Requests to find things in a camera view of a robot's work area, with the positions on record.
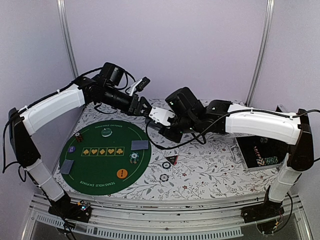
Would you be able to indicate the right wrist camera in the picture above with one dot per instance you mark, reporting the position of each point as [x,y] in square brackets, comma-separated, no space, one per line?
[161,115]

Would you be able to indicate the left aluminium frame post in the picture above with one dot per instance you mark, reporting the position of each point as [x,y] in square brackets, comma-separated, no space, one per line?
[62,13]

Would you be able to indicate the green poker mat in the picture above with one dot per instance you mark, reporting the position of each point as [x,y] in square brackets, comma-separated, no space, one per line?
[97,159]

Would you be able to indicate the aluminium frame post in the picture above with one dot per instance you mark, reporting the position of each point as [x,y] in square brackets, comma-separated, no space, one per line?
[62,13]
[267,24]

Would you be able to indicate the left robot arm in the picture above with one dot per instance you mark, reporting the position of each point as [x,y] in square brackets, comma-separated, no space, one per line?
[23,124]

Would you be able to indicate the green white chip stack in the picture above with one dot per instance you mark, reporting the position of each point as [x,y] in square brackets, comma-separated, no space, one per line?
[134,158]

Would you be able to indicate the front aluminium rail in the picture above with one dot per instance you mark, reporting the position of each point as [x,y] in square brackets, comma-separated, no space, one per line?
[201,219]

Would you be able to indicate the blue playing card deck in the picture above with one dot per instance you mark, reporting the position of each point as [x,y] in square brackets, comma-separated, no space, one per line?
[155,126]

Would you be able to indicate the black white poker chip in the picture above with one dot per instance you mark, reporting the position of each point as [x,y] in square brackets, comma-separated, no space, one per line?
[166,165]

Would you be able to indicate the dealt blue card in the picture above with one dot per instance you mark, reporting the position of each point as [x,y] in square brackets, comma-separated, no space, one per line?
[66,167]
[137,145]

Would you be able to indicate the clear dealer button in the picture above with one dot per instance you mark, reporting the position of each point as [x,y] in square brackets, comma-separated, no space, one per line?
[106,132]

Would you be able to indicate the right aluminium frame post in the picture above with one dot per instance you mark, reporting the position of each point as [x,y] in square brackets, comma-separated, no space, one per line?
[267,24]

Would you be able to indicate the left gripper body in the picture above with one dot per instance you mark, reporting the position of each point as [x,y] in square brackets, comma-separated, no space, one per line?
[110,98]

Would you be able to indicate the black red triangular chip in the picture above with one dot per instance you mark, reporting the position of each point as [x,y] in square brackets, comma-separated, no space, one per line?
[172,159]

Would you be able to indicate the purple small blind button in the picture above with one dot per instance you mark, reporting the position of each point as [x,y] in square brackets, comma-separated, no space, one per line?
[71,149]

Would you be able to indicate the poker chips in case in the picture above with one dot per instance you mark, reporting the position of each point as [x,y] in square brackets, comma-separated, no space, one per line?
[265,152]

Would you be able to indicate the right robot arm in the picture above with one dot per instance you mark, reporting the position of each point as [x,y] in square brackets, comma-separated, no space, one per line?
[289,170]

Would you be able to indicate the red black chip stack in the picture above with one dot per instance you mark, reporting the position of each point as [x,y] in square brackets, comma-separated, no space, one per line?
[78,137]

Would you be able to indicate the orange big blind button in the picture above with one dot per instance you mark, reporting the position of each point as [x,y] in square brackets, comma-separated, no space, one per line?
[122,173]

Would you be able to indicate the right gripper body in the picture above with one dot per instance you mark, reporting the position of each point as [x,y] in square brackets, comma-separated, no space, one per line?
[184,126]

